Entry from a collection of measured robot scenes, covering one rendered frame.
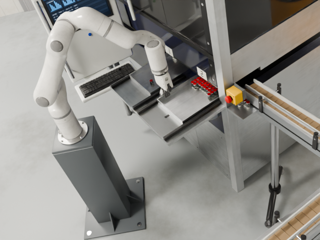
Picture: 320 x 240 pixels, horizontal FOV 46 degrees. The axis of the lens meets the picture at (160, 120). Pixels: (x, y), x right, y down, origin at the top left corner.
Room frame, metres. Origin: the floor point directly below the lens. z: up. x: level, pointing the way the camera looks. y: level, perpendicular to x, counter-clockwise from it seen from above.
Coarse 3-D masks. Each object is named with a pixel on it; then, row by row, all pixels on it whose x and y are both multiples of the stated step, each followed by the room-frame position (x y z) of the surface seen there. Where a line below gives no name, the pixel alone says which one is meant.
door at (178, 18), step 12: (168, 0) 1.90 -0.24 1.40; (180, 0) 1.78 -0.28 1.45; (192, 0) 1.68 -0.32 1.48; (168, 12) 1.93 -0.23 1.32; (180, 12) 1.80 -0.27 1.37; (192, 12) 1.69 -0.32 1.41; (168, 24) 1.96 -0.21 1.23; (180, 24) 1.83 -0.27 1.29; (192, 24) 1.71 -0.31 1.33; (192, 36) 1.73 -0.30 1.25; (204, 36) 1.63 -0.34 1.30; (204, 48) 1.64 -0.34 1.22
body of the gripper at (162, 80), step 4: (164, 72) 1.49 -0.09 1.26; (168, 72) 1.49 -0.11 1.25; (156, 76) 1.52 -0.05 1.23; (160, 76) 1.48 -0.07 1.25; (164, 76) 1.48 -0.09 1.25; (168, 76) 1.48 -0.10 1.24; (156, 80) 1.54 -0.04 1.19; (160, 80) 1.49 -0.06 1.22; (164, 80) 1.47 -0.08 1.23; (168, 80) 1.48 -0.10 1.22; (160, 84) 1.50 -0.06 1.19; (164, 84) 1.47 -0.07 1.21; (172, 84) 1.48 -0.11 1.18; (164, 88) 1.48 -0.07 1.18
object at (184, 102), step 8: (192, 80) 1.81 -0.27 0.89; (176, 88) 1.76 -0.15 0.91; (184, 88) 1.77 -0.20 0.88; (176, 96) 1.72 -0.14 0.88; (184, 96) 1.70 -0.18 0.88; (192, 96) 1.68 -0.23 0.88; (200, 96) 1.66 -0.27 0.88; (160, 104) 1.68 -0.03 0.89; (168, 104) 1.67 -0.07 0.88; (176, 104) 1.65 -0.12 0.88; (184, 104) 1.63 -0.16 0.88; (192, 104) 1.61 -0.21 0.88; (200, 104) 1.59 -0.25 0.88; (208, 104) 1.54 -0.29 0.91; (176, 112) 1.59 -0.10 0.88; (184, 112) 1.57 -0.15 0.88; (192, 112) 1.55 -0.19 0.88; (184, 120) 1.48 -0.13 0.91
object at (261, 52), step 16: (144, 16) 2.21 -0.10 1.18; (304, 16) 1.73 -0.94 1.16; (176, 32) 1.88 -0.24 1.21; (272, 32) 1.64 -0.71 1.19; (288, 32) 1.68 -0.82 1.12; (304, 32) 1.73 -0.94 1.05; (240, 48) 1.56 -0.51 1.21; (256, 48) 1.59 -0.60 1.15; (272, 48) 1.64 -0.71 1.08; (288, 48) 1.68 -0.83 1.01; (240, 64) 1.55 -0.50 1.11; (256, 64) 1.59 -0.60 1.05; (208, 80) 1.64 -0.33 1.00
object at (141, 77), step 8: (168, 56) 2.14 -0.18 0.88; (168, 64) 2.05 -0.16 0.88; (176, 64) 2.03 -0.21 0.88; (136, 72) 2.04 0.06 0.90; (144, 72) 2.05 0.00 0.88; (176, 72) 1.94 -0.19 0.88; (184, 72) 1.88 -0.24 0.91; (136, 80) 1.94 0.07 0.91; (144, 80) 1.96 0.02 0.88; (144, 88) 1.85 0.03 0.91; (152, 88) 1.86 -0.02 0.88; (160, 88) 1.82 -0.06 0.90
